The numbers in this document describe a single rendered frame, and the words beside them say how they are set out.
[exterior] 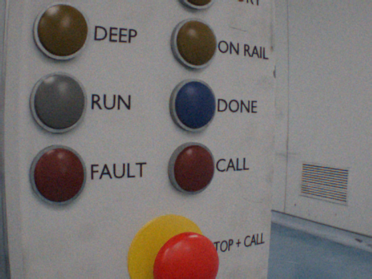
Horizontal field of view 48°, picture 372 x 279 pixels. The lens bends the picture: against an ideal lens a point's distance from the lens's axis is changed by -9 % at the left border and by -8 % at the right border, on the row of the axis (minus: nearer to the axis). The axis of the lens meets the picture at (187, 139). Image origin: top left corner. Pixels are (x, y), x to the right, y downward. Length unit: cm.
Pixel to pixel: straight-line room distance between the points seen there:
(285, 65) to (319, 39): 48
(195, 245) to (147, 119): 7
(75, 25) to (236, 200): 15
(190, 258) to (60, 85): 11
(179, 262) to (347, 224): 339
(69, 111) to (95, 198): 5
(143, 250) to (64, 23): 13
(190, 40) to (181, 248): 11
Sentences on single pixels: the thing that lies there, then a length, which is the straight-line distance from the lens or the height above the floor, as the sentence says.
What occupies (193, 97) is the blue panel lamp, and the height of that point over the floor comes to 98.
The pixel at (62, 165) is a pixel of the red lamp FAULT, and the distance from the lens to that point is 22.
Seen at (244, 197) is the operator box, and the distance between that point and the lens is 29.
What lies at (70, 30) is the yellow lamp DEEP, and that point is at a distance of 22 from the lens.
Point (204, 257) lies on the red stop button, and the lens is 24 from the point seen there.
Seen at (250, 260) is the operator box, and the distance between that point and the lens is 31.
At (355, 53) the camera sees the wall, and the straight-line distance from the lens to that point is 354.
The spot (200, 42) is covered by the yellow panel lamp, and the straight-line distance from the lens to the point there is 26.
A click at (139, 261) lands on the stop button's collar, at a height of 89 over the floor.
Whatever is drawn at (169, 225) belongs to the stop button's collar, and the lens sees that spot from 26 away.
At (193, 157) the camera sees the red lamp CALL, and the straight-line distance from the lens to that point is 25.
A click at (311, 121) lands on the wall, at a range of 383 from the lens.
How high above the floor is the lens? 97
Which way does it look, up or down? 3 degrees down
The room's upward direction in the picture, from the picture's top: 1 degrees clockwise
